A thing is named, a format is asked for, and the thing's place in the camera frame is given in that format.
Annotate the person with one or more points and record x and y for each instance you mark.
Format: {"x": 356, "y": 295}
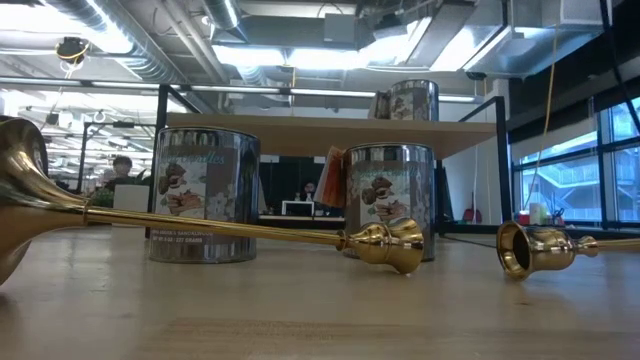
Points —
{"x": 308, "y": 191}
{"x": 121, "y": 172}

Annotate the black ceiling-mounted device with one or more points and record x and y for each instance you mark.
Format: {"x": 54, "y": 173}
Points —
{"x": 71, "y": 49}

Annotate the brass candlestick holder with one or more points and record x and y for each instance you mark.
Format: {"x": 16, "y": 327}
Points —
{"x": 390, "y": 242}
{"x": 540, "y": 248}

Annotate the wooden shelf riser black legs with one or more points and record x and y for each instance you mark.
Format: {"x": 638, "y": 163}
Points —
{"x": 300, "y": 132}

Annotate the glass jar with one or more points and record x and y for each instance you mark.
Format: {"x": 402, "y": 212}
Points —
{"x": 205, "y": 200}
{"x": 395, "y": 200}
{"x": 415, "y": 100}

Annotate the black aluminium table frame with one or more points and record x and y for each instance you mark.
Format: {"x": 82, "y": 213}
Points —
{"x": 470, "y": 229}

